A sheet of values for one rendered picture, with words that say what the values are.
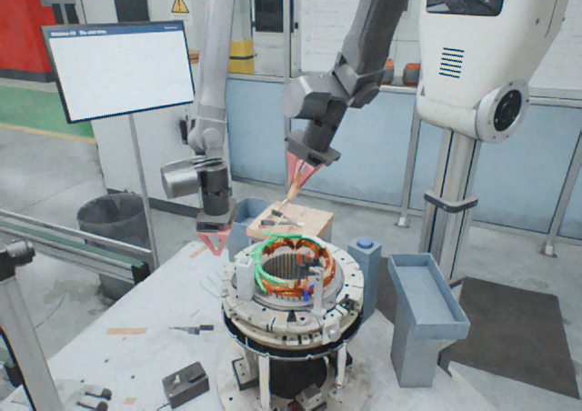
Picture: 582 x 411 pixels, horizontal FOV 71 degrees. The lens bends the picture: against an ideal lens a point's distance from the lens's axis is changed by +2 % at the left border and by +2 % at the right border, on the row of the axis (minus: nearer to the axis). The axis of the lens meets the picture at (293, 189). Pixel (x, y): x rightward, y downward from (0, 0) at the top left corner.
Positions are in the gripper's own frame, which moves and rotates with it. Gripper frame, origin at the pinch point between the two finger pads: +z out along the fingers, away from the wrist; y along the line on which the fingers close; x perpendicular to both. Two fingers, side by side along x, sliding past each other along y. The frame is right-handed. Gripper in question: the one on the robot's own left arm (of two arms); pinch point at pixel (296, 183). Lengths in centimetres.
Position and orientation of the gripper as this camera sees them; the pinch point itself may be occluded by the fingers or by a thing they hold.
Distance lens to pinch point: 81.6
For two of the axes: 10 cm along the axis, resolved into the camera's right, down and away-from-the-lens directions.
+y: 8.2, 5.2, -2.5
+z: -3.7, 8.0, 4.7
